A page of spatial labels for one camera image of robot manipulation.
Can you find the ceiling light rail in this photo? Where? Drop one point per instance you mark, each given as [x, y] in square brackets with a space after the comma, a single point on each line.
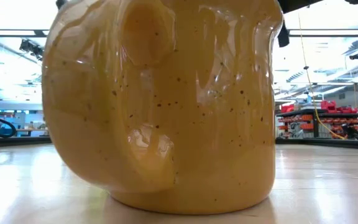
[11, 32]

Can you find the black spotlight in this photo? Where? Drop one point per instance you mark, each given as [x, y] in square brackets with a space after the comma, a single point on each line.
[31, 48]
[356, 56]

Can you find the rack with red bins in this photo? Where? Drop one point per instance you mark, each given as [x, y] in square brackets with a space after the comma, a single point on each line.
[319, 119]

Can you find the yellow speckled ceramic mug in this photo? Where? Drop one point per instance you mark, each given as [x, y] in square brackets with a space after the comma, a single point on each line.
[166, 109]

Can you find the blue storage shelf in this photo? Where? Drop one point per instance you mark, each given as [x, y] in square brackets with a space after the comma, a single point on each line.
[17, 123]

